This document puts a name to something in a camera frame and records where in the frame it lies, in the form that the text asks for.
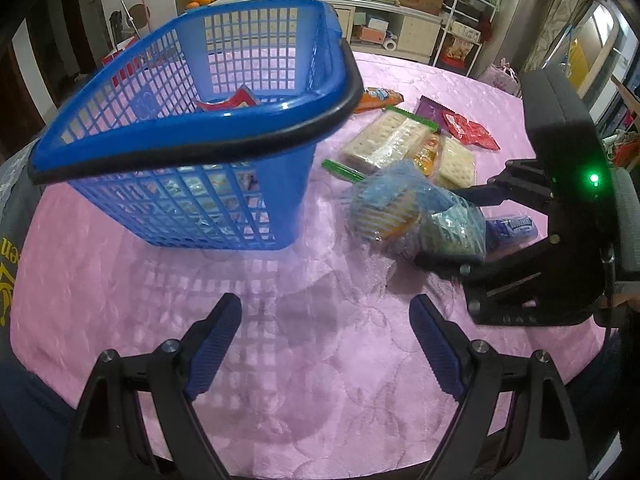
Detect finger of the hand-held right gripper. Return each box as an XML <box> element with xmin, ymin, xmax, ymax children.
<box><xmin>412</xmin><ymin>232</ymin><xmax>606</xmax><ymax>328</ymax></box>
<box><xmin>462</xmin><ymin>159</ymin><xmax>558</xmax><ymax>211</ymax></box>

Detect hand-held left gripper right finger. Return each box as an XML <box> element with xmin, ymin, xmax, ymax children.
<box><xmin>409</xmin><ymin>294</ymin><xmax>591</xmax><ymax>480</ymax></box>

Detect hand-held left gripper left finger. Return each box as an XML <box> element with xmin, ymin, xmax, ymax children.
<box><xmin>62</xmin><ymin>292</ymin><xmax>243</xmax><ymax>480</ymax></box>

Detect clear cracker packet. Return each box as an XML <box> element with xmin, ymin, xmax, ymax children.
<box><xmin>436</xmin><ymin>136</ymin><xmax>477</xmax><ymax>191</ymax></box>

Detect large red snack packet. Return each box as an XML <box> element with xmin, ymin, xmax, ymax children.
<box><xmin>442</xmin><ymin>112</ymin><xmax>501</xmax><ymax>152</ymax></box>

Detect yellow snack packet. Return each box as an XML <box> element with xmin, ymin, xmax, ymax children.
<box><xmin>412</xmin><ymin>132</ymin><xmax>443</xmax><ymax>176</ymax></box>

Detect purple snack packet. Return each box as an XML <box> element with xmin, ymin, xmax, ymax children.
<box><xmin>415</xmin><ymin>96</ymin><xmax>453</xmax><ymax>131</ymax></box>

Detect clear bag of small cakes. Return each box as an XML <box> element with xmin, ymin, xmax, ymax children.
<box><xmin>347</xmin><ymin>160</ymin><xmax>488</xmax><ymax>266</ymax></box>

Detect green-edged cracker packet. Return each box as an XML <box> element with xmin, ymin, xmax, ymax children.
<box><xmin>322</xmin><ymin>106</ymin><xmax>436</xmax><ymax>183</ymax></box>

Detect blue plastic basket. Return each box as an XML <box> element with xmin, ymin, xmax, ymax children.
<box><xmin>27</xmin><ymin>0</ymin><xmax>362</xmax><ymax>252</ymax></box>

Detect small red snack packet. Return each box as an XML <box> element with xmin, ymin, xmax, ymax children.
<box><xmin>195</xmin><ymin>86</ymin><xmax>258</xmax><ymax>112</ymax></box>

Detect blue wrapped snack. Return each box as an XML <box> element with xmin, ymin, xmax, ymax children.
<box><xmin>485</xmin><ymin>214</ymin><xmax>538</xmax><ymax>253</ymax></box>

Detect pink bag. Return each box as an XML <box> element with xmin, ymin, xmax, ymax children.
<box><xmin>477</xmin><ymin>60</ymin><xmax>521</xmax><ymax>96</ymax></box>

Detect standing mirror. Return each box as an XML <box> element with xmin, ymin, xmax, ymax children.
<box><xmin>565</xmin><ymin>0</ymin><xmax>631</xmax><ymax>126</ymax></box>

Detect patterned curtain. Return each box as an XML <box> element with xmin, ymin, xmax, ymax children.
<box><xmin>520</xmin><ymin>0</ymin><xmax>586</xmax><ymax>76</ymax></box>

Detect pink tablecloth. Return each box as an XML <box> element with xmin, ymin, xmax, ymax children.
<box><xmin>10</xmin><ymin>50</ymin><xmax>608</xmax><ymax>480</ymax></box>

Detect tall standing air conditioner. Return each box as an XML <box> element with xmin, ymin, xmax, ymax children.
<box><xmin>492</xmin><ymin>0</ymin><xmax>548</xmax><ymax>81</ymax></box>

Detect white metal rack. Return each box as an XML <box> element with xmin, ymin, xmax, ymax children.
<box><xmin>432</xmin><ymin>0</ymin><xmax>501</xmax><ymax>78</ymax></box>

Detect orange snack packet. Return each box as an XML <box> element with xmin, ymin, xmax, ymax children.
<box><xmin>354</xmin><ymin>87</ymin><xmax>403</xmax><ymax>113</ymax></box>

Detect cream low cabinet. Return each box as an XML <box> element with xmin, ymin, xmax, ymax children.
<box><xmin>215</xmin><ymin>0</ymin><xmax>443</xmax><ymax>63</ymax></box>

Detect grey chair cover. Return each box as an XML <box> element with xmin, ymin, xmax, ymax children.
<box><xmin>0</xmin><ymin>140</ymin><xmax>76</xmax><ymax>441</ymax></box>

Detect red paper bag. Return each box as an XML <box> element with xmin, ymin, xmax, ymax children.
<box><xmin>101</xmin><ymin>35</ymin><xmax>151</xmax><ymax>88</ymax></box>

